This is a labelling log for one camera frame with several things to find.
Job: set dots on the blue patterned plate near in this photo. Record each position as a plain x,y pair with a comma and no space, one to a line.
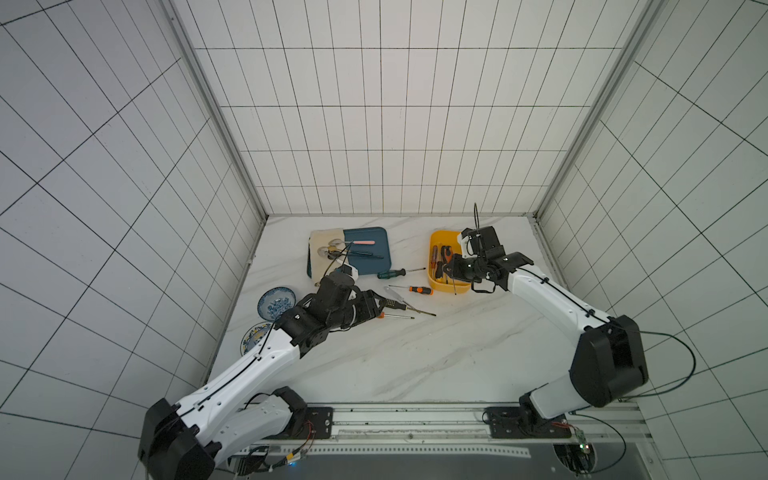
254,336

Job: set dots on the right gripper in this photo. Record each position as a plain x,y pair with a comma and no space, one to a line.
459,270

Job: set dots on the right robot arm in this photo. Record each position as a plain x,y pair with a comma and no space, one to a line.
608,362

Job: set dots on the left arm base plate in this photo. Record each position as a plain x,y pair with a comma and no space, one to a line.
309,423

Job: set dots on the black yellow dotted screwdriver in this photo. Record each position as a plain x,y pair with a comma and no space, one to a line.
401,305

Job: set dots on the purple red screwdriver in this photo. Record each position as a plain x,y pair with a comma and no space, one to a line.
433,261

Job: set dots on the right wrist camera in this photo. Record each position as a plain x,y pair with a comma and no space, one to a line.
481,242

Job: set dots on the small orange screwdriver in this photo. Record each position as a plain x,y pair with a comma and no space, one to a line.
415,289

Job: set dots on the yellow storage box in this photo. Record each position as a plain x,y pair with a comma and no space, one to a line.
440,238

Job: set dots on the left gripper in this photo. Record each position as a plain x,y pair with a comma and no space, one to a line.
369,310

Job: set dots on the blue patterned plate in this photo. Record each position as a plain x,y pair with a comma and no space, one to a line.
254,336
276,301

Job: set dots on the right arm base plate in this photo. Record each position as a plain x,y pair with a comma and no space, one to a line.
514,422

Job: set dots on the green black screwdriver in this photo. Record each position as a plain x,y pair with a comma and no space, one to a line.
395,273

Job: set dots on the teal placemat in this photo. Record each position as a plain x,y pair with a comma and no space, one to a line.
370,250

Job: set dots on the beige cloth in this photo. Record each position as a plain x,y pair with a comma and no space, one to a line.
320,266

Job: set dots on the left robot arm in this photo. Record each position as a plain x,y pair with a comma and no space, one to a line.
188,439

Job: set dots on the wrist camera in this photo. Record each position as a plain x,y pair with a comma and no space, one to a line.
349,270
481,242

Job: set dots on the blue patterned plate far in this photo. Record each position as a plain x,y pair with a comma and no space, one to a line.
276,301

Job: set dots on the dark handled spoon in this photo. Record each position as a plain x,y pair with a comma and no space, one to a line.
332,253

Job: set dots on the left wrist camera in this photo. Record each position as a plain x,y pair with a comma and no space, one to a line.
349,270

